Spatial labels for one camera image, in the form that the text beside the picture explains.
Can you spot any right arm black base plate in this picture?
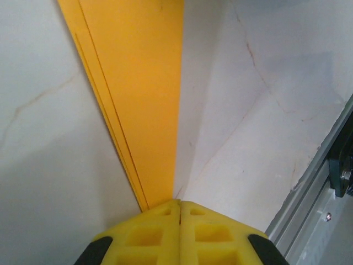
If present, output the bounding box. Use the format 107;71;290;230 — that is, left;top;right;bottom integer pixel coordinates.
327;129;353;198

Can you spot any aluminium mounting rail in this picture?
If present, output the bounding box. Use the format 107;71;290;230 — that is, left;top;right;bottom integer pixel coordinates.
266;93;353;265

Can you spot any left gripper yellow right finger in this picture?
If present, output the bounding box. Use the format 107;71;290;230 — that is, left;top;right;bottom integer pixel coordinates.
180;200;290;265

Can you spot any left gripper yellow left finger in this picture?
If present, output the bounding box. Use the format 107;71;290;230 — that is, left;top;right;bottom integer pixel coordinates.
77;199;181;265

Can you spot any orange paper sheet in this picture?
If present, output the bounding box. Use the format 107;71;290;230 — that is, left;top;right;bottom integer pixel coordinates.
57;0;185;213

